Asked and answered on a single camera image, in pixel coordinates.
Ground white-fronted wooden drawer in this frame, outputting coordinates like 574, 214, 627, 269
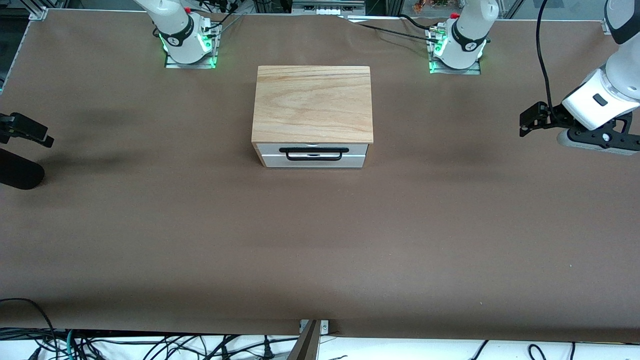
255, 143, 370, 156

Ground small metal table bracket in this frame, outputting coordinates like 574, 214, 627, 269
299, 319, 330, 335

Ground long black table cable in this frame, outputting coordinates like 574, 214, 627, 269
345, 17, 441, 44

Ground wooden drawer cabinet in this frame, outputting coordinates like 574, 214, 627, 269
251, 65, 374, 169

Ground black wire drawer handle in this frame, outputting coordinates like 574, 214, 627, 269
278, 147, 350, 162

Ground short black table cable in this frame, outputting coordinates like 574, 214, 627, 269
399, 13, 434, 31

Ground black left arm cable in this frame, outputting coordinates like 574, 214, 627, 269
535, 0, 557, 115

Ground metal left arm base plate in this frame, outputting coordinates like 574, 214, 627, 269
428, 25, 482, 76

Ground tangled black floor cables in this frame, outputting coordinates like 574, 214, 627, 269
0, 327, 301, 360

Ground white multi-port device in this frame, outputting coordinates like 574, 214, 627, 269
291, 0, 367, 16

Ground black looped floor cable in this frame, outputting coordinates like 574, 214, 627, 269
0, 297, 59, 360

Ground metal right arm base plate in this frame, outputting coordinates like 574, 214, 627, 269
164, 22, 219, 70

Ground black rounded cylinder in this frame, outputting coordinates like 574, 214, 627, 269
0, 148, 45, 191

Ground dark slanted bar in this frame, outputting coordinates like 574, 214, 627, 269
287, 320, 321, 360

